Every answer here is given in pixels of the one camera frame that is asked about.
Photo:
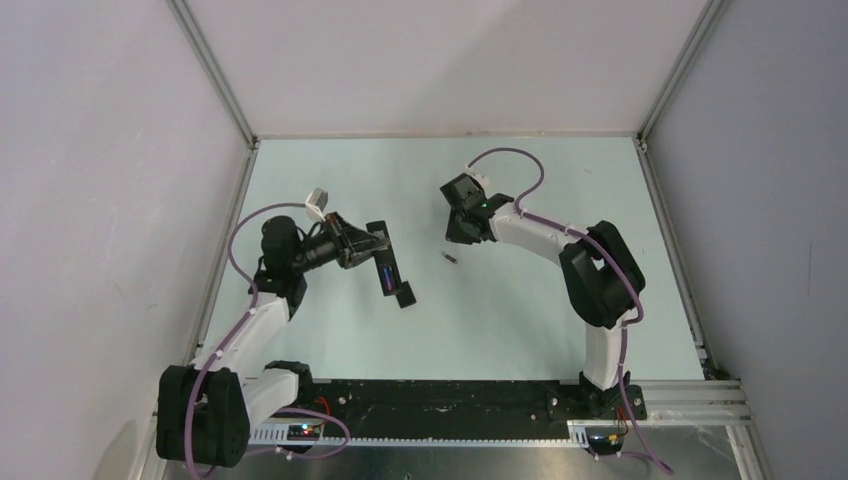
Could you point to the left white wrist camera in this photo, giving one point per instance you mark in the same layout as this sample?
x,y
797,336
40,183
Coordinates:
x,y
315,204

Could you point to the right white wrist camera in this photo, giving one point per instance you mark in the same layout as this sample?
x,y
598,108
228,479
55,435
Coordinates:
x,y
481,179

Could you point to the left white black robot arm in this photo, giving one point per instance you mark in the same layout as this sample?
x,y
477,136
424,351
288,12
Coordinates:
x,y
252,338

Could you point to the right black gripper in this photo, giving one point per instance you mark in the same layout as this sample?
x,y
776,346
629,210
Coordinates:
x,y
454,234

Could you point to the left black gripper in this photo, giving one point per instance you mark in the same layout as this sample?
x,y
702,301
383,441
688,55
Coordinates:
x,y
346,238

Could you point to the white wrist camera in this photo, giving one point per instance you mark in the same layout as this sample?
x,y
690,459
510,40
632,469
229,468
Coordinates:
x,y
315,204
481,179

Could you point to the black remote control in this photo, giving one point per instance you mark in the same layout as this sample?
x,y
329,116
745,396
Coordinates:
x,y
386,259

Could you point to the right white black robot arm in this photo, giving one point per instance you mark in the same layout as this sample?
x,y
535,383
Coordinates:
x,y
602,279

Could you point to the blue purple battery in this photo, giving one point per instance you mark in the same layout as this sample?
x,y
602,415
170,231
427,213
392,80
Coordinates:
x,y
387,278

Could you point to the black battery cover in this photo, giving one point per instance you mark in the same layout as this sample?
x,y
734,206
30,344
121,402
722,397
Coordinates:
x,y
405,296

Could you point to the aluminium frame rail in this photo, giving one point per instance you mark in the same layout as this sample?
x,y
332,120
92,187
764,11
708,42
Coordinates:
x,y
699,403

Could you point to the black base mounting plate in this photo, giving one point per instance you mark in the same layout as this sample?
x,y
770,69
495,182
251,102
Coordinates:
x,y
504,410

